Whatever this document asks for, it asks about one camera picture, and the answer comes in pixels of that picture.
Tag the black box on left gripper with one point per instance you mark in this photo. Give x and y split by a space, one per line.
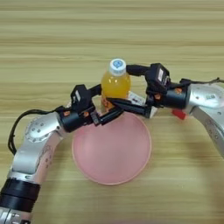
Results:
80 97

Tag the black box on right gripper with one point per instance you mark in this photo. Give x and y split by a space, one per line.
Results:
159 76

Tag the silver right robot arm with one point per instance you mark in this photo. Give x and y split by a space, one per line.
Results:
208 105

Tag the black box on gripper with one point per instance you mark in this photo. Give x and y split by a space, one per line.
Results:
159 76
80 97

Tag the pink round plate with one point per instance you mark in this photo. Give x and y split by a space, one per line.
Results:
112 151

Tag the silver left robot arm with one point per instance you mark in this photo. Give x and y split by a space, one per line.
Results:
32 148

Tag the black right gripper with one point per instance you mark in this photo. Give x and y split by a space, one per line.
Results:
172 99

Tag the red cube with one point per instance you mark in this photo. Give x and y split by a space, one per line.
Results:
179 114

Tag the orange juice bottle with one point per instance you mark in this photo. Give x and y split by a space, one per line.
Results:
115 84

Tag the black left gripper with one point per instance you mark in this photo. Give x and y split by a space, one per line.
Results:
74 119

